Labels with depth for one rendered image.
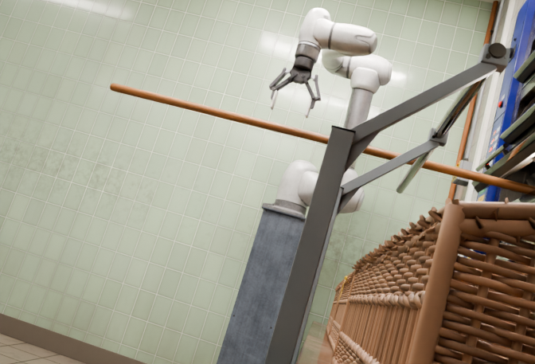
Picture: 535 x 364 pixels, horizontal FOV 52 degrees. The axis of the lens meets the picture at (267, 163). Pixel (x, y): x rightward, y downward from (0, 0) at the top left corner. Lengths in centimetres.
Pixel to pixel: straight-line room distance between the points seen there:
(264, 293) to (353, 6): 183
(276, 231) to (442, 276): 221
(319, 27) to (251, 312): 124
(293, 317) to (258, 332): 159
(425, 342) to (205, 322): 279
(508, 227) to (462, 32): 318
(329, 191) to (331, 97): 232
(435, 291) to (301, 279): 61
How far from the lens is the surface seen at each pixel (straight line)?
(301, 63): 208
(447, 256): 32
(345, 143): 95
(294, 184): 256
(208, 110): 196
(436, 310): 32
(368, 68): 262
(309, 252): 92
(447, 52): 342
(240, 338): 251
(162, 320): 313
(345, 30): 210
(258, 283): 250
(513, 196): 227
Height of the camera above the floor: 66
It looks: 12 degrees up
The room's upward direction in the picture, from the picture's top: 17 degrees clockwise
